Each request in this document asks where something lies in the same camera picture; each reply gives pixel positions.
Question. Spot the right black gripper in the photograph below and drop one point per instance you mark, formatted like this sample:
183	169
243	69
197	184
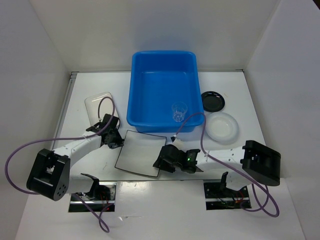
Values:
161	163

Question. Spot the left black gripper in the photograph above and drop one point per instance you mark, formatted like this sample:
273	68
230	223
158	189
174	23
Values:
118	143

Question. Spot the large square white plate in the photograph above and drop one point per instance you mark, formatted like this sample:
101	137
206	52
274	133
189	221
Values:
139	152

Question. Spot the clear plastic cup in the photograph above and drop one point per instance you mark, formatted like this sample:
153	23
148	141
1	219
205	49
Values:
179	110

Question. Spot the white round bowl plate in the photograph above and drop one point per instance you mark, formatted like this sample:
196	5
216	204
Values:
222	128

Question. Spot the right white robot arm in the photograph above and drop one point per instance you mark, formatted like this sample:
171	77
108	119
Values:
254	159

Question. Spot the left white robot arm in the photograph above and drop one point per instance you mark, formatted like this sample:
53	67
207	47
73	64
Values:
50	173

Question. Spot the blue plastic bin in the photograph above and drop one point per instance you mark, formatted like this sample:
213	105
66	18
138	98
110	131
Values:
159	79

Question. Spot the small black round plate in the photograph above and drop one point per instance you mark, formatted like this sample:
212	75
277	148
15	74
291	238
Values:
212	101

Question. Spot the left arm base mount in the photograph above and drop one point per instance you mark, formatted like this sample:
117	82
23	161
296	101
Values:
104	196

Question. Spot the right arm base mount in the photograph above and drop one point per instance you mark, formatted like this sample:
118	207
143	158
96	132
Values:
218	198

